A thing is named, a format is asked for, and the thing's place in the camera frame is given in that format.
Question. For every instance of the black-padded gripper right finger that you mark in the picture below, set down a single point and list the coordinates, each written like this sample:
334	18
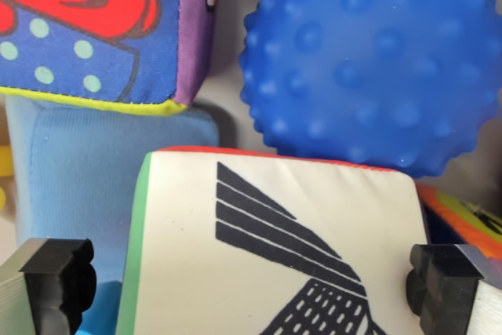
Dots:
451	288

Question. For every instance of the black-padded gripper left finger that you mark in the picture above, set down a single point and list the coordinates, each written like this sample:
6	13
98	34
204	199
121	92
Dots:
51	284

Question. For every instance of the bright blue fabric block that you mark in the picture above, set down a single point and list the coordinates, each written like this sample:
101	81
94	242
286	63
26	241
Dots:
104	307

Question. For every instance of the orange yellow-green fabric cube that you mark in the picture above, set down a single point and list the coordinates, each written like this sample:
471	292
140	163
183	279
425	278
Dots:
470	217

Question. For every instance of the light blue fabric block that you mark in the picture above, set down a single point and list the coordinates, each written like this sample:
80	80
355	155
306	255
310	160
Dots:
86	178

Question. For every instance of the yellow rubber toy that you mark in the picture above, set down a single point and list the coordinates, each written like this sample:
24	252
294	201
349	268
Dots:
4	162

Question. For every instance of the black white bird fabric cube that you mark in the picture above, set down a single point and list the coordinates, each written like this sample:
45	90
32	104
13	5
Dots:
255	241

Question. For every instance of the blue bumpy rubber ball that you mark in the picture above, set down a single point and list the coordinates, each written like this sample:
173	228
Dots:
372	64

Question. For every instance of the purple cupcake fabric cube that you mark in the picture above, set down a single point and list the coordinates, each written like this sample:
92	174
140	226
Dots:
90	29

